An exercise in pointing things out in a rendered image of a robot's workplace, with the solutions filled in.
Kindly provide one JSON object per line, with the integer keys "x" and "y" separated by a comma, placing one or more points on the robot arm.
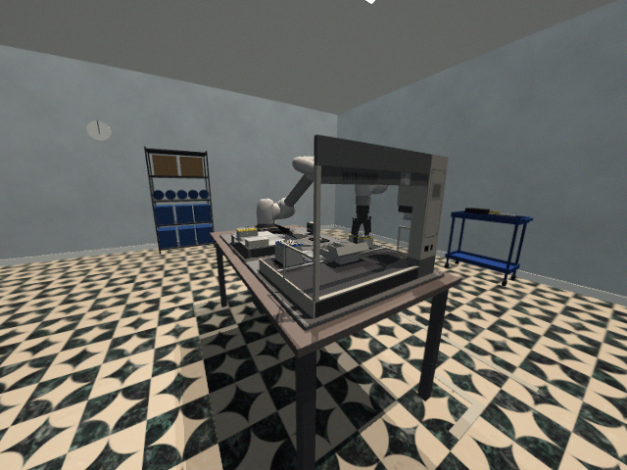
{"x": 268, "y": 212}

